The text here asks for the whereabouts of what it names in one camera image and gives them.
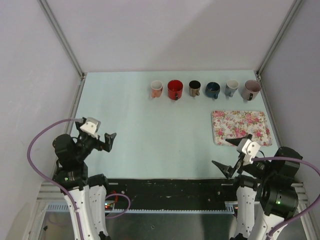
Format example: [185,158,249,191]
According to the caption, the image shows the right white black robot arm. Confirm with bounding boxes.
[213,134,302,240]

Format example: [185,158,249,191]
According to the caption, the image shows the grey mug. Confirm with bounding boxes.
[224,79,239,98]

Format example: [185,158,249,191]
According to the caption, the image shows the brown patterned mug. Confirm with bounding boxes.
[189,80,201,97]

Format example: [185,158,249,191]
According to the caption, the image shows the grey slotted cable duct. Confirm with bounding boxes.
[46,201,238,215]

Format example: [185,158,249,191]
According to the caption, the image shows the aluminium frame post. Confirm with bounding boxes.
[255,0,305,82]
[37,0,85,81]

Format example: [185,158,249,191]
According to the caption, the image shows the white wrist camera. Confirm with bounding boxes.
[236,138,261,166]
[80,117,101,139]

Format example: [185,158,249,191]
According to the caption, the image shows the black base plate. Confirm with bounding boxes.
[107,178,237,212]

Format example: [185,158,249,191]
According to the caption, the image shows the floral tray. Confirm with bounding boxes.
[211,110,273,147]

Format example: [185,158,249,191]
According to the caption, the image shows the right aluminium frame post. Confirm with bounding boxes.
[255,0,305,82]

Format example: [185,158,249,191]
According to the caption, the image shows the lilac mug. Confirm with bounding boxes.
[241,79,262,101]

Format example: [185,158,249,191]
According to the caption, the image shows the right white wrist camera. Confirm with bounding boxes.
[236,138,261,166]

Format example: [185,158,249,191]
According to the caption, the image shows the pink white mug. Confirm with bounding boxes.
[150,80,163,98]

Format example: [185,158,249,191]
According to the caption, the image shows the left aluminium frame post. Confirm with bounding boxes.
[37,0,85,81]

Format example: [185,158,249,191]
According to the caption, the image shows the red mug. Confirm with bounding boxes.
[167,79,183,101]

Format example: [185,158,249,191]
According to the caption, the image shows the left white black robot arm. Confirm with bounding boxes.
[52,133,116,240]

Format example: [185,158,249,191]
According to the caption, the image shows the blue mug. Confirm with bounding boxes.
[205,82,221,100]

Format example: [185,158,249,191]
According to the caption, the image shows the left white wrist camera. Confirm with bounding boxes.
[80,117,101,139]

